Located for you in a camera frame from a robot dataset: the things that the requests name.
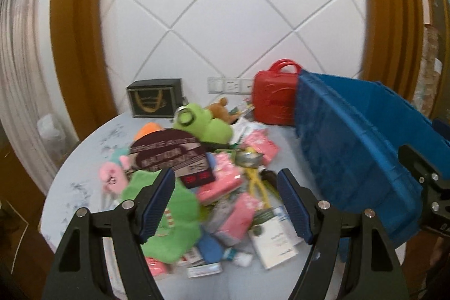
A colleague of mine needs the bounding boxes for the yellow handled pliers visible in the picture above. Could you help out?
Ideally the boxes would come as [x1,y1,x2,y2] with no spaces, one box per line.
[244,147,271,209]

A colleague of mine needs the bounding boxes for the green frog plush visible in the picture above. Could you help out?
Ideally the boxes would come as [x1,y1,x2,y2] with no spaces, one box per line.
[172,103,233,144]

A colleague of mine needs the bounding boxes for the brown teddy bear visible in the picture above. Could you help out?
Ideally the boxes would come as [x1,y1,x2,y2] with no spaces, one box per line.
[207,98,240,125]

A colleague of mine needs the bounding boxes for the black gift box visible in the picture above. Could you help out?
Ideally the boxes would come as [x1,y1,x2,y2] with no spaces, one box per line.
[127,78,183,118]

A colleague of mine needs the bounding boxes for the pink flower tissue pack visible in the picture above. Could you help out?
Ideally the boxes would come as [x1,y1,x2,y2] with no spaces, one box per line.
[214,193,264,247]

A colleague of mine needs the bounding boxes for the white teal pill bottle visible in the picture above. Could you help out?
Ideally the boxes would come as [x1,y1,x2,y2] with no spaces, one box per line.
[223,247,253,268]

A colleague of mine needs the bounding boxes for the blue white ointment box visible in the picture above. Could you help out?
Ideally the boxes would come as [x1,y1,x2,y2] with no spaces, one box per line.
[273,206,303,246]

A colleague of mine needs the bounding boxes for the pink pig plush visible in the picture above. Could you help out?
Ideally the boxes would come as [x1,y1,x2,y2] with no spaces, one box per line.
[99,155,131,195]

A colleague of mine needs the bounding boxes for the white curtain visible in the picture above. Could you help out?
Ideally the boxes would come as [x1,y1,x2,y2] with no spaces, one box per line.
[1,0,78,194]

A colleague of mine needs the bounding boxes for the green plush towel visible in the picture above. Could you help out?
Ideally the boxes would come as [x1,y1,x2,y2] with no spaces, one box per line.
[141,179,201,264]

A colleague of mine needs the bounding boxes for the blue plastic crate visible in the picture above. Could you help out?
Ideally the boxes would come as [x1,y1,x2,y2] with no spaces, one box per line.
[294,69,437,248]

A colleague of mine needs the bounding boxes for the maroon knit beanie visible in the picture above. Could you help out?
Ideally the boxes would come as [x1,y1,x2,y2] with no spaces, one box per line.
[129,129,216,189]

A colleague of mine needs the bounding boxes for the white green patch box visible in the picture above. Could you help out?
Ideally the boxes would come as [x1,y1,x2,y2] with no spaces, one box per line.
[248,209,298,270]

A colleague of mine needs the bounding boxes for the pink tissue pack far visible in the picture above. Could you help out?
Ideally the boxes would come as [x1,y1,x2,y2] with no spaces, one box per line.
[240,130,280,166]

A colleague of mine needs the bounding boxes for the wall power socket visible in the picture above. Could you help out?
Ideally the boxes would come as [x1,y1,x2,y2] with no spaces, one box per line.
[208,77,253,95]

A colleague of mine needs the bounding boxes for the pink tissue pack left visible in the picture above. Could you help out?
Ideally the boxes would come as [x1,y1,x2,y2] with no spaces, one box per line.
[146,257,169,280]

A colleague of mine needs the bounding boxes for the small white medicine box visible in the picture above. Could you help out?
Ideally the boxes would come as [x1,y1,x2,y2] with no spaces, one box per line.
[187,263,223,279]

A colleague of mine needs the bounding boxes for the orange plush toy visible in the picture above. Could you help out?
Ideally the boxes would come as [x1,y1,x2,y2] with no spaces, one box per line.
[134,122,163,141]

